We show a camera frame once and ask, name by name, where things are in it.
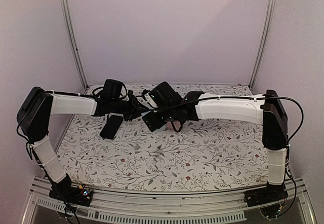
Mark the front aluminium rail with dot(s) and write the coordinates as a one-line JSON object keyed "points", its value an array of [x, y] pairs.
{"points": [[112, 205]]}

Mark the pink phone case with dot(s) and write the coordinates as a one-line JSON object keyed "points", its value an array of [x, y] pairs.
{"points": [[175, 126]]}

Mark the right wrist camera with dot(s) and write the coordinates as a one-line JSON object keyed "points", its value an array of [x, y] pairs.
{"points": [[146, 96]]}

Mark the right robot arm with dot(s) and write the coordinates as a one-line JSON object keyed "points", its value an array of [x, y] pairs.
{"points": [[266, 110]]}

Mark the aluminium post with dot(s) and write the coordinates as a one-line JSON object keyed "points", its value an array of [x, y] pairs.
{"points": [[73, 43], [262, 45]]}

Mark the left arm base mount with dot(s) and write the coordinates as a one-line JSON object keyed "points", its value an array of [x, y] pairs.
{"points": [[78, 195]]}

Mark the left rear aluminium post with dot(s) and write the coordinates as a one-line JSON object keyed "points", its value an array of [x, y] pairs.
{"points": [[73, 43]]}

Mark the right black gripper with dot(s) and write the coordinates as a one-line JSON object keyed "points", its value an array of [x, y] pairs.
{"points": [[157, 124]]}

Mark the floral table mat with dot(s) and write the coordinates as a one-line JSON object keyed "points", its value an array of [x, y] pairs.
{"points": [[207, 155]]}

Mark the right rear aluminium post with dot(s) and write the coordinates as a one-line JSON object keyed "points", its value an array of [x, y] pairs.
{"points": [[262, 45]]}

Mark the black phone on table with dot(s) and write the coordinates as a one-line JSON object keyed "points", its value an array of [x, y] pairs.
{"points": [[111, 127]]}

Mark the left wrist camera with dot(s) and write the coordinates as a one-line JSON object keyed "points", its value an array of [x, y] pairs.
{"points": [[112, 89]]}

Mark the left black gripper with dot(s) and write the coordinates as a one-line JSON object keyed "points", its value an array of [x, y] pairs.
{"points": [[135, 110]]}

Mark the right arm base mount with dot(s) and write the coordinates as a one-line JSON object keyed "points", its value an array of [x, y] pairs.
{"points": [[270, 193]]}

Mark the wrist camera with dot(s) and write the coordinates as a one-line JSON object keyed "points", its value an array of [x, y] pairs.
{"points": [[146, 96], [112, 89]]}

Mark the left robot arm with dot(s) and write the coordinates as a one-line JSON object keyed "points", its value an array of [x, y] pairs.
{"points": [[34, 115]]}

